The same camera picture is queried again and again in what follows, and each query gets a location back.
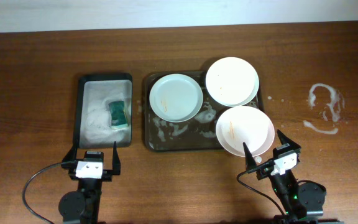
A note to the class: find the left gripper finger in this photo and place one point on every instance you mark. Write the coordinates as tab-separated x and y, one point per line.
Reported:
116	164
69	161

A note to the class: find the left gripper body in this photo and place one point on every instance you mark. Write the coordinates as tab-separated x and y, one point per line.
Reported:
111	173

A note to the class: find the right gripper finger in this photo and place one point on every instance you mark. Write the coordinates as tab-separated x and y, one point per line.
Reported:
250	163
287	143

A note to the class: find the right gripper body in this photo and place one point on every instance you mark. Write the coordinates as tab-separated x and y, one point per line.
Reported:
263	173

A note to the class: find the green yellow sponge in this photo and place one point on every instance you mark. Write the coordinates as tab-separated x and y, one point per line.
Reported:
117	111

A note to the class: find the cream plate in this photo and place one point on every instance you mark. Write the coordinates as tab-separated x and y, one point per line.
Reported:
232	81

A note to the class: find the pale blue plate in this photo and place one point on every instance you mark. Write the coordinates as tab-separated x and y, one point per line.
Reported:
176	98

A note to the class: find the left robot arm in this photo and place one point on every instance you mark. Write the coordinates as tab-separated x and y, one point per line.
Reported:
82	205

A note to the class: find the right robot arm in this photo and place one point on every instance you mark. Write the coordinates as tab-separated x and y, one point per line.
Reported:
300	201

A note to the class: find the dark brown serving tray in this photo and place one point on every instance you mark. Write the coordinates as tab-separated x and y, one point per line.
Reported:
198	133

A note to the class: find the black soapy water tray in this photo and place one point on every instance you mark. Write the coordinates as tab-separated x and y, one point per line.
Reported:
92	129

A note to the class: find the white plate lower right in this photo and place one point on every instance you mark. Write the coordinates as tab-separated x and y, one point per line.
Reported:
245	125

